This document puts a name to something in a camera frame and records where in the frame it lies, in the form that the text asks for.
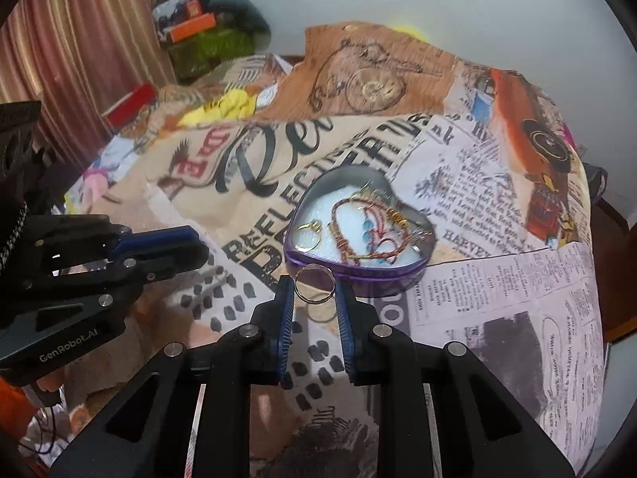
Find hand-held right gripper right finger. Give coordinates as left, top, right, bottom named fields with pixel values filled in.
left=334, top=279, right=590, bottom=478

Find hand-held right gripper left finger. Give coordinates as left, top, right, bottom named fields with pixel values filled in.
left=47, top=275, right=297, bottom=478

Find red box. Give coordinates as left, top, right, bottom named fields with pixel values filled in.
left=106, top=82, right=158, bottom=128

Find yellow plastic item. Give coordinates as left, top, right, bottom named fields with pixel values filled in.
left=387, top=22, right=430, bottom=41

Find yellow cloth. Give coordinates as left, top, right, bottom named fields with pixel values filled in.
left=178, top=86, right=266, bottom=129

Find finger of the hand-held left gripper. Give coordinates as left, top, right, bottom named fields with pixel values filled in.
left=30, top=214, right=200, bottom=266
left=50, top=240, right=211, bottom=310

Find red and gold bracelet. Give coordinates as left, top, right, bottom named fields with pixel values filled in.
left=328, top=194, right=400, bottom=266

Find gold ring with stone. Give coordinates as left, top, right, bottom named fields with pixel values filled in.
left=292, top=222, right=324, bottom=254

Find plain gold ring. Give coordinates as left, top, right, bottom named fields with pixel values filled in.
left=293, top=264, right=336, bottom=306

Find flat orange box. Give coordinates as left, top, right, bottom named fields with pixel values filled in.
left=168, top=12, right=218, bottom=43

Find dark bag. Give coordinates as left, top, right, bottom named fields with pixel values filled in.
left=581, top=162, right=611, bottom=203

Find purple heart-shaped tin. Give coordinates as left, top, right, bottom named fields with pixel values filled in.
left=285, top=167, right=438, bottom=296

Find striped curtain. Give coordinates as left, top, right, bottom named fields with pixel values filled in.
left=0, top=0, right=178, bottom=171

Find printed blanket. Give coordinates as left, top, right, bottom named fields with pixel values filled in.
left=64, top=20, right=606, bottom=478

